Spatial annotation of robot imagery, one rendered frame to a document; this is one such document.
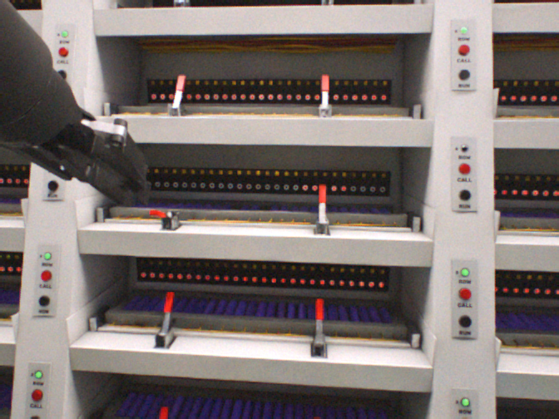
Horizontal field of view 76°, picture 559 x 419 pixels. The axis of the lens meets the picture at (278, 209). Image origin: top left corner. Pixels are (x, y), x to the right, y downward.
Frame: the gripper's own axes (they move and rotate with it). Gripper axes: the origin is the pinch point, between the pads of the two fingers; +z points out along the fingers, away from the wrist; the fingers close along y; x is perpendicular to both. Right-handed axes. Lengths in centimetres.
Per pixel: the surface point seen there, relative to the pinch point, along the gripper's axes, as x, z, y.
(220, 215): 3.2, 21.9, 7.7
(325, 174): 15.4, 28.9, 27.7
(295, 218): 3.3, 22.2, 21.8
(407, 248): -3.1, 17.2, 40.3
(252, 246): -3.5, 17.5, 14.8
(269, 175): 14.9, 29.3, 15.5
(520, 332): -15, 27, 62
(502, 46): 40, 19, 63
